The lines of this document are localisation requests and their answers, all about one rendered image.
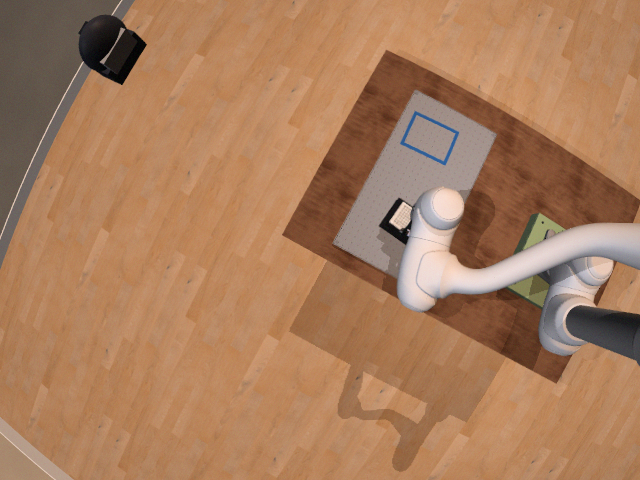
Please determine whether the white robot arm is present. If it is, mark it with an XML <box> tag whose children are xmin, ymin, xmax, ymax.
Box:
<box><xmin>397</xmin><ymin>186</ymin><xmax>640</xmax><ymax>366</ymax></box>

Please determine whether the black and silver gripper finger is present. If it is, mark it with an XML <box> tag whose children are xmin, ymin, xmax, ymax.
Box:
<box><xmin>399</xmin><ymin>220</ymin><xmax>412</xmax><ymax>241</ymax></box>

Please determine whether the blue tape outline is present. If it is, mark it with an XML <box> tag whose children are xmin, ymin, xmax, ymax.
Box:
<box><xmin>400</xmin><ymin>111</ymin><xmax>459</xmax><ymax>166</ymax></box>

